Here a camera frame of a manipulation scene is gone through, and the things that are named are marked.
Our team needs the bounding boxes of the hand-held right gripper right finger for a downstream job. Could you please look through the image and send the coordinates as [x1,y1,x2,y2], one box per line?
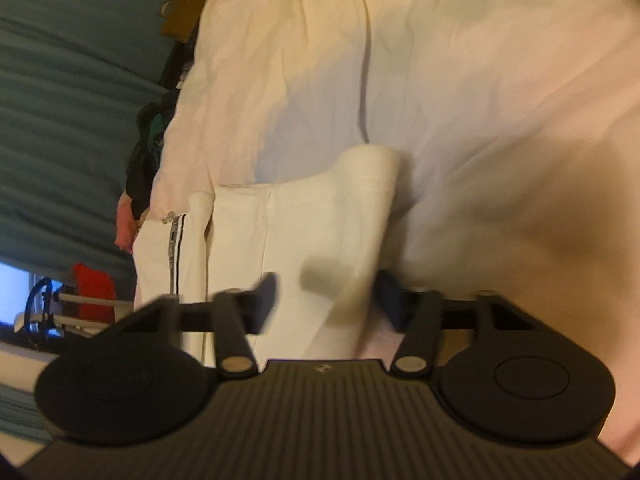
[374,268,540,377]

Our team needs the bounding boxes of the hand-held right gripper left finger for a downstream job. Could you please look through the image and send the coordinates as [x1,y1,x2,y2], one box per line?
[119,272,279,380]

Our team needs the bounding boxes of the white garment with striped trim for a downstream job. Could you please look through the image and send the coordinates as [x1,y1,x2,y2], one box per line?
[132,144,403,365]

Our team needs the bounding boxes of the pink folded clothes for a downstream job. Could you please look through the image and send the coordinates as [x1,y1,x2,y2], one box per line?
[114,194,140,254]

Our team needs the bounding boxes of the pile of dark clothes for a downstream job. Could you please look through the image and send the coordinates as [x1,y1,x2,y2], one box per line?
[124,89,182,222]

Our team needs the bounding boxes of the red cloth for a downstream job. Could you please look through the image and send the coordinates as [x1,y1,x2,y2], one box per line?
[71,262,119,322]

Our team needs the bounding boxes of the garment steamer stand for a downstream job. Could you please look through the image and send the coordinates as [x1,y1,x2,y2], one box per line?
[14,276,136,343]

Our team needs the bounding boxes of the black framed window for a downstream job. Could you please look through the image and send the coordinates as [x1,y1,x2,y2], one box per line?
[0,261,33,333]

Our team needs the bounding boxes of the black armchair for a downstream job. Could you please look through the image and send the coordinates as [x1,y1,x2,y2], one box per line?
[158,0,227,92]

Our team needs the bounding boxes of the wide teal curtain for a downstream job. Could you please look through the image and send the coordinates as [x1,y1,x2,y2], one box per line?
[0,0,188,273]

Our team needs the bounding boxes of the cardboard box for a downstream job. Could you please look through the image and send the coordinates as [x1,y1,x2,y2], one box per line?
[160,0,209,42]

